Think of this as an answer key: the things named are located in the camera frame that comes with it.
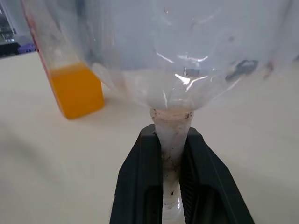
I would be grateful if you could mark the clear bottle with orange drink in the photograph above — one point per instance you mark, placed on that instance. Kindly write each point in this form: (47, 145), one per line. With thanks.
(74, 93)

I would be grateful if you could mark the black box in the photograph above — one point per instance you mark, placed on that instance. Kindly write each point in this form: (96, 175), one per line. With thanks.
(8, 49)

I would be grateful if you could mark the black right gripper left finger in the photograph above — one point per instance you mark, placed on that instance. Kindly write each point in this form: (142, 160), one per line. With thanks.
(137, 182)

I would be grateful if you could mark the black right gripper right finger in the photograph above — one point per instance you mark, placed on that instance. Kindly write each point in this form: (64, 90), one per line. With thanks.
(205, 182)

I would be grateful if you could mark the clear plastic wine glass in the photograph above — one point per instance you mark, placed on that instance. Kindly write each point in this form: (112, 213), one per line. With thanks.
(170, 130)

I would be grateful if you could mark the purple object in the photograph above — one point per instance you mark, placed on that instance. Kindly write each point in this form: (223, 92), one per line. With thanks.
(26, 48)

